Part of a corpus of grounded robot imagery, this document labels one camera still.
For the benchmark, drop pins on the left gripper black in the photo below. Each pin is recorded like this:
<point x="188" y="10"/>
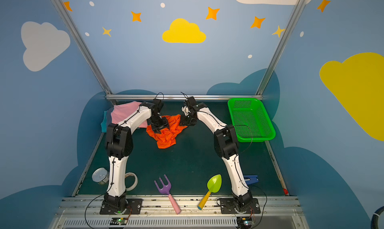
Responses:
<point x="161" y="124"/>

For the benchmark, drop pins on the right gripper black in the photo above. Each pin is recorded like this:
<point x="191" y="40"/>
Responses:
<point x="187" y="119"/>

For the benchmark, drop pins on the orange t shirt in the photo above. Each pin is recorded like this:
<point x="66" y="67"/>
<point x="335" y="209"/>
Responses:
<point x="167" y="137"/>

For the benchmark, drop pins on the green plastic basket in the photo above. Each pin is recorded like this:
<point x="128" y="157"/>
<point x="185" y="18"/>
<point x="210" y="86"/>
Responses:
<point x="251" y="120"/>

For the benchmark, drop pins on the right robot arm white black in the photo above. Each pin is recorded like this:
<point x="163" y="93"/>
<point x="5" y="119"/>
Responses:
<point x="226" y="146"/>

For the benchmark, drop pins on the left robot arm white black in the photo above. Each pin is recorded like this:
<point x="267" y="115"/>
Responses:
<point x="119" y="146"/>

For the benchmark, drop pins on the back horizontal aluminium bar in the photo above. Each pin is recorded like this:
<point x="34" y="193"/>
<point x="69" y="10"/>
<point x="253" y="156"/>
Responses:
<point x="177" y="97"/>

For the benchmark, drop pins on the pink folded t shirt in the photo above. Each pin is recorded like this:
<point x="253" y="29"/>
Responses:
<point x="126" y="112"/>

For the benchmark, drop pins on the grey folded t shirt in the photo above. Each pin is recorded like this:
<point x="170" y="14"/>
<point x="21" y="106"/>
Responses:
<point x="109" y="115"/>

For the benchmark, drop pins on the teal folded t shirt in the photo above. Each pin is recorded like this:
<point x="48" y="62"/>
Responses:
<point x="104" y="122"/>

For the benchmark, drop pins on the purple toy garden fork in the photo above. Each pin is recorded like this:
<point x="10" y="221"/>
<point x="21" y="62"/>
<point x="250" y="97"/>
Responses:
<point x="166" y="190"/>

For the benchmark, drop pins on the green toy shovel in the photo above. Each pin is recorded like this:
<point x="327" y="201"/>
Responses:
<point x="214" y="184"/>

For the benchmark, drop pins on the silver tin can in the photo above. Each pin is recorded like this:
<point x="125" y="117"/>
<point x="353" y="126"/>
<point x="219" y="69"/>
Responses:
<point x="101" y="176"/>

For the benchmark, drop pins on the blue stapler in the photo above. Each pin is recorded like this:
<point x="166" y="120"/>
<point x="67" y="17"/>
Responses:
<point x="251" y="179"/>

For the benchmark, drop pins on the left circuit board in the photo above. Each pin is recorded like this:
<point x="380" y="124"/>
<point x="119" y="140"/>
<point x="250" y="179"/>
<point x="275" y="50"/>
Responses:
<point x="119" y="222"/>

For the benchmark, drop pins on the circuit board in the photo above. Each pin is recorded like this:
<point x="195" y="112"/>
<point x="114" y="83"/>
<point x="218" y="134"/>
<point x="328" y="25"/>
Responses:
<point x="244" y="223"/>
<point x="119" y="222"/>

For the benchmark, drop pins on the right circuit board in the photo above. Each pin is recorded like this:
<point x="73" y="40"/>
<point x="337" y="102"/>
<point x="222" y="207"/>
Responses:
<point x="244" y="223"/>

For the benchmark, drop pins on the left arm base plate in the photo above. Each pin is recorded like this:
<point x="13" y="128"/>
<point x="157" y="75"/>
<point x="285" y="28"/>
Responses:
<point x="121" y="206"/>

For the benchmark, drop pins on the left aluminium frame post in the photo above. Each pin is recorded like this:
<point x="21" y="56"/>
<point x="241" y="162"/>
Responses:
<point x="71" y="26"/>

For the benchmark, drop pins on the aluminium frame post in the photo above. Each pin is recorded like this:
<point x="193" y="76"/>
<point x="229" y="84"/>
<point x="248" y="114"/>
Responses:
<point x="71" y="26"/>
<point x="290" y="26"/>

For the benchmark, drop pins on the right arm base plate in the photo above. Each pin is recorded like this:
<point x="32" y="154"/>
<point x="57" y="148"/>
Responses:
<point x="227" y="206"/>

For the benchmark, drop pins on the aluminium rail base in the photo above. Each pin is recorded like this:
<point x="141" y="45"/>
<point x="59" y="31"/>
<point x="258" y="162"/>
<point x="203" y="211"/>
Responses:
<point x="156" y="212"/>

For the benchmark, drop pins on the right aluminium frame post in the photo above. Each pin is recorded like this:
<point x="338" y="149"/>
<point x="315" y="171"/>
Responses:
<point x="290" y="26"/>

